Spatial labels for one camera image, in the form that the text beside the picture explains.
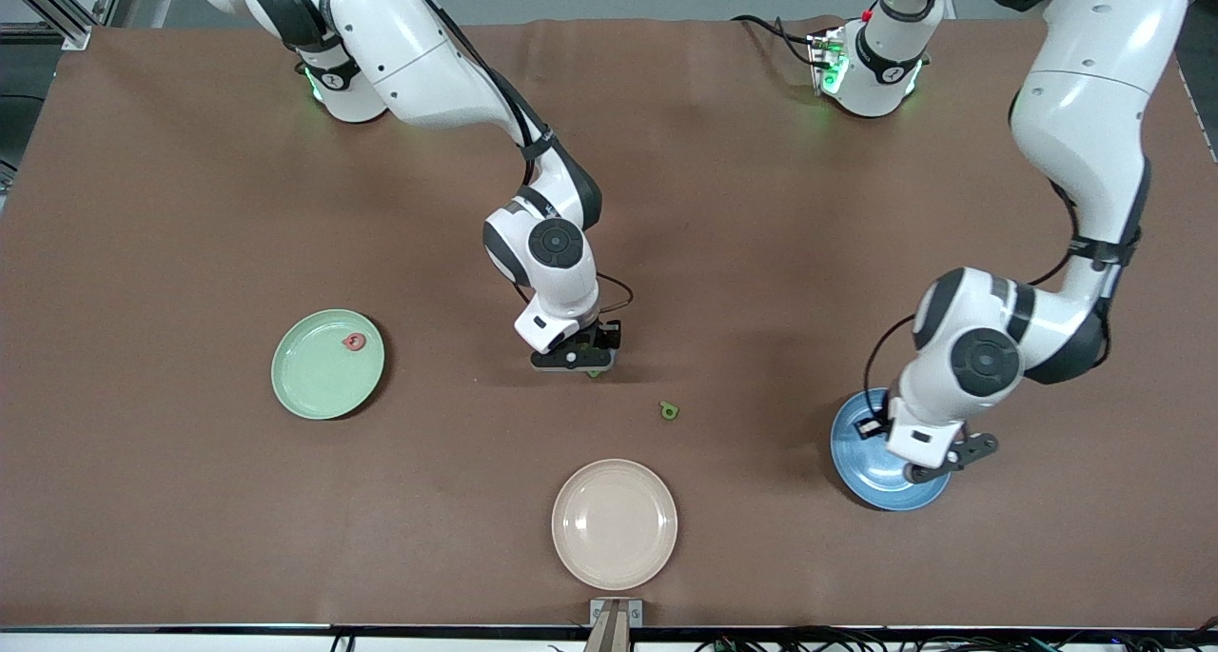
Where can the beige plate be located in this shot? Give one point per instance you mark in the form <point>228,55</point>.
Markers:
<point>614,528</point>

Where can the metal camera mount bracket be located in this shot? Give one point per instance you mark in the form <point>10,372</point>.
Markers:
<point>616,628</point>

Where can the red letter Q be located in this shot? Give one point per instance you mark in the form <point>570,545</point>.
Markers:
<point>347,344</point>

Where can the blue plate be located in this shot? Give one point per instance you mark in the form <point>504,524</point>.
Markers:
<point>856,462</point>

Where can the green plate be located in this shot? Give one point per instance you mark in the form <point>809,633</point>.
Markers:
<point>319,381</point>

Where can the brown table cover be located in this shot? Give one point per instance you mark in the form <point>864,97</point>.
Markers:
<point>190,500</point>

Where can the white table edge rail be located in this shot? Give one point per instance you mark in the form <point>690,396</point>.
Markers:
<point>190,644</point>

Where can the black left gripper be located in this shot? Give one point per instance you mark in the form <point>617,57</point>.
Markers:
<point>871,427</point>

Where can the green letter d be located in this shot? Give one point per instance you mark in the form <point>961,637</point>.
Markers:
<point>665,407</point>

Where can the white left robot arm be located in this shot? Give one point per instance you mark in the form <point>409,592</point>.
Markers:
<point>1085,109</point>

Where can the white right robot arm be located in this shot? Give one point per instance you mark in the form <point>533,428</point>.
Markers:
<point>428,52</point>

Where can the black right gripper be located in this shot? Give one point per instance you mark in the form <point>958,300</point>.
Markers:
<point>606,333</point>

